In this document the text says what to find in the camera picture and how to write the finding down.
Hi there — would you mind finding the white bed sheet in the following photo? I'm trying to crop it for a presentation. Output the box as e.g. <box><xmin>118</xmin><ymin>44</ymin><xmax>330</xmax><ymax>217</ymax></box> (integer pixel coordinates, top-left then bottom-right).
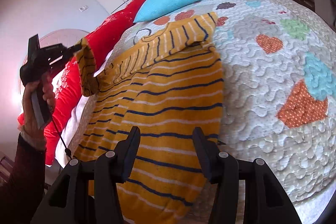
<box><xmin>55</xmin><ymin>56</ymin><xmax>114</xmax><ymax>170</ymax></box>

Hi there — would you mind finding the red embroidered pillow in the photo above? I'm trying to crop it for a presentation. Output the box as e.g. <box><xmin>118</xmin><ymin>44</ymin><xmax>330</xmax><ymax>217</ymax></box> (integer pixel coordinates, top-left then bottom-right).
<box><xmin>18</xmin><ymin>0</ymin><xmax>147</xmax><ymax>167</ymax></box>

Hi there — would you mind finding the yellow striped knit garment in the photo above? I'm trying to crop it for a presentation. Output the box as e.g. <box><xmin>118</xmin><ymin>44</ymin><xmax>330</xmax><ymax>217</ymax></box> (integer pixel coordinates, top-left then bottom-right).
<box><xmin>72</xmin><ymin>12</ymin><xmax>224</xmax><ymax>224</ymax></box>

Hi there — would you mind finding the person's left forearm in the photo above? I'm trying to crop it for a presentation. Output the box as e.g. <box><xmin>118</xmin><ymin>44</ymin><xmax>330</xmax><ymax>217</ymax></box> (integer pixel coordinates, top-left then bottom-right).
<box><xmin>0</xmin><ymin>126</ymin><xmax>51</xmax><ymax>224</ymax></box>

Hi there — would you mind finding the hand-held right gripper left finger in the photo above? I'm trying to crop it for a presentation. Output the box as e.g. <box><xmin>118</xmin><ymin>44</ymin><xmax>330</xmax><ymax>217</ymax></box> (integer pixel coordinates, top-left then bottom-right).
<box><xmin>30</xmin><ymin>126</ymin><xmax>141</xmax><ymax>224</ymax></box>

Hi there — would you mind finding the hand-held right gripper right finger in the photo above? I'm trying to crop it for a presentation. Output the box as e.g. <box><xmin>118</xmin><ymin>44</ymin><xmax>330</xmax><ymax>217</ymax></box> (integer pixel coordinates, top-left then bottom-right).
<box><xmin>192</xmin><ymin>127</ymin><xmax>302</xmax><ymax>224</ymax></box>

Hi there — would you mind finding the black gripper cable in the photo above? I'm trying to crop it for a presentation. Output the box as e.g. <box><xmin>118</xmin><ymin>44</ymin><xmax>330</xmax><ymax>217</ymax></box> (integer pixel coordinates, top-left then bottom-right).
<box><xmin>50</xmin><ymin>119</ymin><xmax>72</xmax><ymax>160</ymax></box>

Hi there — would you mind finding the white heart-patterned quilt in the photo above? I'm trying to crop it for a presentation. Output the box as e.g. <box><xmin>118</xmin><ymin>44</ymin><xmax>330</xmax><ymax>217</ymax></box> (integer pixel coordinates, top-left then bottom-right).
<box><xmin>64</xmin><ymin>0</ymin><xmax>336</xmax><ymax>222</ymax></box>

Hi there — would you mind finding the person's left hand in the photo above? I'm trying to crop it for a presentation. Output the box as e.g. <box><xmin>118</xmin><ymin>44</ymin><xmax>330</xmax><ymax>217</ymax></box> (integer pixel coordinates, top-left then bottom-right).
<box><xmin>21</xmin><ymin>75</ymin><xmax>57</xmax><ymax>146</ymax></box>

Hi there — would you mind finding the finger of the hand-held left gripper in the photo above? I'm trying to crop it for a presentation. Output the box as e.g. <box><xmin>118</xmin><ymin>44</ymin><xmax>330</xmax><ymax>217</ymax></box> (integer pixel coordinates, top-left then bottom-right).
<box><xmin>67</xmin><ymin>44</ymin><xmax>83</xmax><ymax>54</ymax></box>

